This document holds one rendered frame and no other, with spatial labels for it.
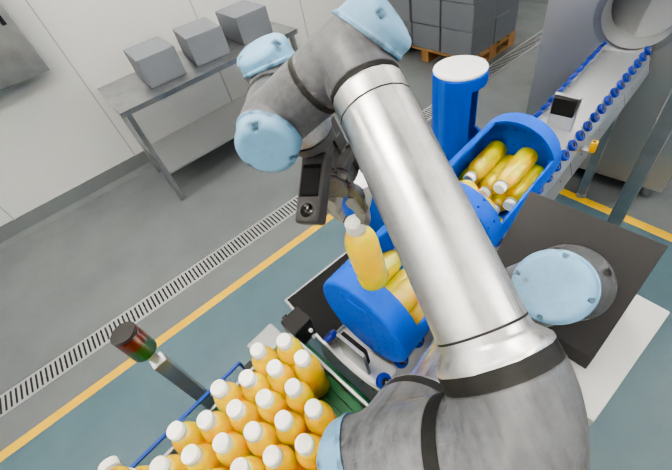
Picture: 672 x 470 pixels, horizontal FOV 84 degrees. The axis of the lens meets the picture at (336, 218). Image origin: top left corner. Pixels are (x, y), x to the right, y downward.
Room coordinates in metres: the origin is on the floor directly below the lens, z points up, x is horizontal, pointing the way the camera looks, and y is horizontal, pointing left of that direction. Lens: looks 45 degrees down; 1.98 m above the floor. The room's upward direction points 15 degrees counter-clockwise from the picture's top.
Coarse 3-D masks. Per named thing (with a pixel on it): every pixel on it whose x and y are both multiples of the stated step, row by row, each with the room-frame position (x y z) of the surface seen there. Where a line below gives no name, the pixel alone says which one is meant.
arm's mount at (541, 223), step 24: (528, 216) 0.50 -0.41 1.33; (552, 216) 0.47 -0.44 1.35; (576, 216) 0.45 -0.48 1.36; (504, 240) 0.49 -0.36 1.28; (528, 240) 0.46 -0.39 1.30; (552, 240) 0.44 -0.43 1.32; (576, 240) 0.41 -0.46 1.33; (600, 240) 0.39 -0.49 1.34; (624, 240) 0.37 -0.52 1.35; (648, 240) 0.35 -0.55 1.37; (504, 264) 0.45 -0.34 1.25; (624, 264) 0.34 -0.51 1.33; (648, 264) 0.32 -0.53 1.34; (624, 288) 0.30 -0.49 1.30; (576, 336) 0.27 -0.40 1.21; (600, 336) 0.26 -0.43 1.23; (576, 360) 0.25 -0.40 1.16
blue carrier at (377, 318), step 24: (504, 120) 0.99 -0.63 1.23; (528, 120) 0.96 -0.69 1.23; (480, 144) 1.09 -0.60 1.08; (528, 144) 0.96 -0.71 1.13; (552, 144) 0.87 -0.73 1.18; (456, 168) 0.99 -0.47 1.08; (552, 168) 0.84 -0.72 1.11; (528, 192) 0.74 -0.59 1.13; (480, 216) 0.65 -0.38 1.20; (504, 216) 0.80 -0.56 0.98; (384, 240) 0.75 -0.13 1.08; (336, 288) 0.54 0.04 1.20; (360, 288) 0.50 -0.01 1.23; (384, 288) 0.49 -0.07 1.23; (336, 312) 0.57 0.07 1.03; (360, 312) 0.48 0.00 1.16; (384, 312) 0.43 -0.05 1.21; (408, 312) 0.43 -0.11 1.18; (360, 336) 0.50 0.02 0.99; (384, 336) 0.42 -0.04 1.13; (408, 336) 0.40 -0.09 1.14
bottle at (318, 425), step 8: (320, 400) 0.34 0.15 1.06; (328, 408) 0.31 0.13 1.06; (304, 416) 0.31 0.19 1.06; (320, 416) 0.29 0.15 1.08; (328, 416) 0.30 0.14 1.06; (336, 416) 0.32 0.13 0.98; (312, 424) 0.29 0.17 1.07; (320, 424) 0.28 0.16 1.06; (328, 424) 0.28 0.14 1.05; (312, 432) 0.28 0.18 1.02; (320, 432) 0.27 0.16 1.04
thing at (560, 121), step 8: (560, 96) 1.25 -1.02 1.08; (568, 96) 1.23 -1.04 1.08; (576, 96) 1.22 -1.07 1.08; (552, 104) 1.26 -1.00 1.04; (560, 104) 1.23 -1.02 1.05; (568, 104) 1.21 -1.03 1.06; (576, 104) 1.19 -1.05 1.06; (552, 112) 1.25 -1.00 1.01; (560, 112) 1.23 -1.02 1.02; (568, 112) 1.20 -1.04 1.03; (576, 112) 1.19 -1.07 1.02; (552, 120) 1.26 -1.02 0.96; (560, 120) 1.23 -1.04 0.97; (568, 120) 1.21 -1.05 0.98; (560, 128) 1.22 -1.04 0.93; (568, 128) 1.20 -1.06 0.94
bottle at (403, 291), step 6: (402, 282) 0.54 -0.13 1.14; (408, 282) 0.53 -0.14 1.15; (396, 288) 0.53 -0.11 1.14; (402, 288) 0.52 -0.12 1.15; (408, 288) 0.52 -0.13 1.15; (396, 294) 0.51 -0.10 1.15; (402, 294) 0.50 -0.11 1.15; (408, 294) 0.50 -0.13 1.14; (414, 294) 0.50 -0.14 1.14; (402, 300) 0.49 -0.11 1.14; (408, 300) 0.49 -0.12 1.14; (414, 300) 0.49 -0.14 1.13; (408, 306) 0.48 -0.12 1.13; (414, 306) 0.49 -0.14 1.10
